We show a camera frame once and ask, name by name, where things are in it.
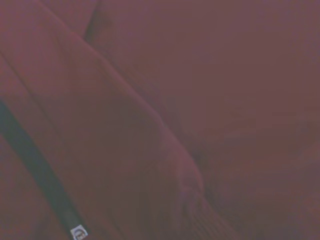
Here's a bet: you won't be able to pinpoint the rust red shorts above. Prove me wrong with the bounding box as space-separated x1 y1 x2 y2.
0 0 320 240

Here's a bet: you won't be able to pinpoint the black cord with white tag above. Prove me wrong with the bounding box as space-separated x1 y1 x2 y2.
0 101 89 240

